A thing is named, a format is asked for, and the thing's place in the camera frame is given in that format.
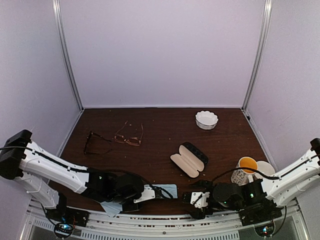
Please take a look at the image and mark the black glasses case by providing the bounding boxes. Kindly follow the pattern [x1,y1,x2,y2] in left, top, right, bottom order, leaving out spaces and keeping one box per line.
[170,142,209,179]

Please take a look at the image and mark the light blue cloth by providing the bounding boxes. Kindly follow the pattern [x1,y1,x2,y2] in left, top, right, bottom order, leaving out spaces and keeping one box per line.
[153,184,178,199]
[100,201,123,217]

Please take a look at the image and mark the dark brown sunglasses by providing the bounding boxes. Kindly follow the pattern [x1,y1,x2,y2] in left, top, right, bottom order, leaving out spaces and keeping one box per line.
[83,131,113,155]

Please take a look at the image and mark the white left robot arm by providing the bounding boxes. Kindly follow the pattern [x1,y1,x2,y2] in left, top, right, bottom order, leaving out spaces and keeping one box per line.
[0,129,144,222]

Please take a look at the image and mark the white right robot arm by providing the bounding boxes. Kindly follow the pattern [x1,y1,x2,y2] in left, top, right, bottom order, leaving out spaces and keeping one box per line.
[182,138,320,226]

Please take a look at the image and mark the white patterned mug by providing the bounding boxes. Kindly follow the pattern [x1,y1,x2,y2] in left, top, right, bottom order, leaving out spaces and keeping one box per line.
[230,156,258,186]

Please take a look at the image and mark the white cream bowl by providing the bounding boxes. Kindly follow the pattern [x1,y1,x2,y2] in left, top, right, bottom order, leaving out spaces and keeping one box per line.
[253,161,276,180]

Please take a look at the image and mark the white scalloped ceramic dish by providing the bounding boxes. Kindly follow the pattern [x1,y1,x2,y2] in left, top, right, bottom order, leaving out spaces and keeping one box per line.
[195,110,219,130]

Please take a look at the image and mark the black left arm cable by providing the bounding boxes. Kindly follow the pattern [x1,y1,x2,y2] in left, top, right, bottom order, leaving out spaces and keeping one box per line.
[0,146,153,191]

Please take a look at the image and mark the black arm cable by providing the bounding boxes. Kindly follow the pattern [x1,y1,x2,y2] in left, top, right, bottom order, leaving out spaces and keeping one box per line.
[212,167,282,183]
[0,146,153,191]

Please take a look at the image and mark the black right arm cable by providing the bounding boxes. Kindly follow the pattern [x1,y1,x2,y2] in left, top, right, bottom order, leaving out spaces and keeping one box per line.
[212,167,282,183]

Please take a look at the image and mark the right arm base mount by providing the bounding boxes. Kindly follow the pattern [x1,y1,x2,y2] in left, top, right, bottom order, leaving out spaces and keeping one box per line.
[239,206,288,239]

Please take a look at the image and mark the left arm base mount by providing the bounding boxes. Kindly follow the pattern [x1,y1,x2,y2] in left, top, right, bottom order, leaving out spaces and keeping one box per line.
[41,193,90,240]

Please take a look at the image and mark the aluminium front frame rail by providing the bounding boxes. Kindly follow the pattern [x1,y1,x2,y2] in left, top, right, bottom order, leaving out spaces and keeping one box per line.
[17,199,312,240]

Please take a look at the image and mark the aluminium right corner post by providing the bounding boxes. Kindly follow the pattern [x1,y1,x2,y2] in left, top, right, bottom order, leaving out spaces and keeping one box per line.
[241,0,273,112]

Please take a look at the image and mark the aluminium corner post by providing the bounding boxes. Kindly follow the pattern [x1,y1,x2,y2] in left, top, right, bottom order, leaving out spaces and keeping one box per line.
[52,0,84,112]
[241,0,273,112]

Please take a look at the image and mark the aluminium left corner post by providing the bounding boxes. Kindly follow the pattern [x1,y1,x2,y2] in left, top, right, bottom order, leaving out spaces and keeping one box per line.
[52,0,84,112]

